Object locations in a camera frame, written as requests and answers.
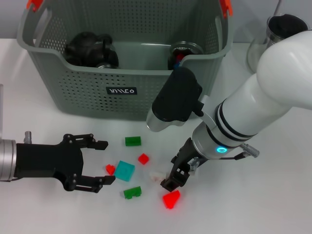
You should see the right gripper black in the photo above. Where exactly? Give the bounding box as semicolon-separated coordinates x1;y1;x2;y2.
160;137;196;193

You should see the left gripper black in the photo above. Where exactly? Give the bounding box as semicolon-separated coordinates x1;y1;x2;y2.
15;133;117;194

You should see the bright red toy brick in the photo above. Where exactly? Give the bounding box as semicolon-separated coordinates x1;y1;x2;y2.
162;189;182;210

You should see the blue square toy plate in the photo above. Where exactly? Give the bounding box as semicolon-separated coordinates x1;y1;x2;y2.
174;55;185;69

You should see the grey-green perforated storage bin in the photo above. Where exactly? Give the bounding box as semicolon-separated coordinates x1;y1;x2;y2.
16;0;234;121

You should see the white toy brick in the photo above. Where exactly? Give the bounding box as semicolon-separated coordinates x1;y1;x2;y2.
149;172;169;182

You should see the teal square toy plate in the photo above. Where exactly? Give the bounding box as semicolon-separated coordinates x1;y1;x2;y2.
114;160;136;182

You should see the right gripper silver plug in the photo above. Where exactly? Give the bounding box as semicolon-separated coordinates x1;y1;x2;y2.
189;157;201;172

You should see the green toy brick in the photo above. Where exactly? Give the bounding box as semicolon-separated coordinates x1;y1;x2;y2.
124;136;142;147
123;186;142;200

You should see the small red square brick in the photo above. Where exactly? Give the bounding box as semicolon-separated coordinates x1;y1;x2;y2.
137;153;150;166

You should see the black clay teapot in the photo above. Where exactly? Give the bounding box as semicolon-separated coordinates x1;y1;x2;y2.
63;31;100;66

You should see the glass coffee pot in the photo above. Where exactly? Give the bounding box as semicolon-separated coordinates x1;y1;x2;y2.
247;14;310;74

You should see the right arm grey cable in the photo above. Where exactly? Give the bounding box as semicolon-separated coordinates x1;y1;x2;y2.
219;142;261;161

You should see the orange bin handle clip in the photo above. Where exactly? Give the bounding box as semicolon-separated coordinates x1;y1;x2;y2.
219;0;232;19
26;0;44;12

